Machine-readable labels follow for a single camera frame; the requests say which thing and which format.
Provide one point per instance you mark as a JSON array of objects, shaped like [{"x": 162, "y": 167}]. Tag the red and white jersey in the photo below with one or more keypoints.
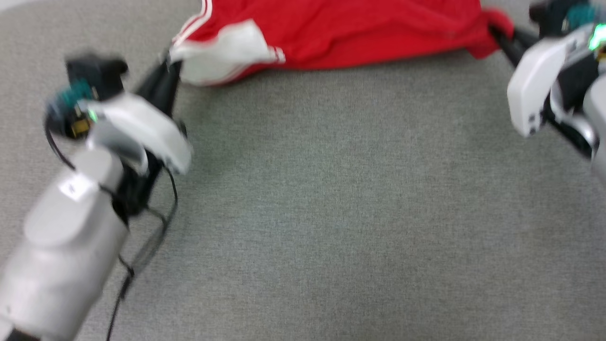
[{"x": 355, "y": 28}]

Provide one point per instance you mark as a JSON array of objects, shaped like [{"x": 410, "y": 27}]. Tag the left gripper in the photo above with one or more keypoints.
[{"x": 137, "y": 128}]

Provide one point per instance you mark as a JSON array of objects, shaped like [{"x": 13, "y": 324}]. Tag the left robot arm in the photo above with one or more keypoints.
[{"x": 61, "y": 246}]

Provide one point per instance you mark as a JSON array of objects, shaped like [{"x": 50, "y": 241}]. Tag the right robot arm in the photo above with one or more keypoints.
[{"x": 597, "y": 109}]

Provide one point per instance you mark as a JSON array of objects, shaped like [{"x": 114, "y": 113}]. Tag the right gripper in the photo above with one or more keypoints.
[{"x": 535, "y": 80}]

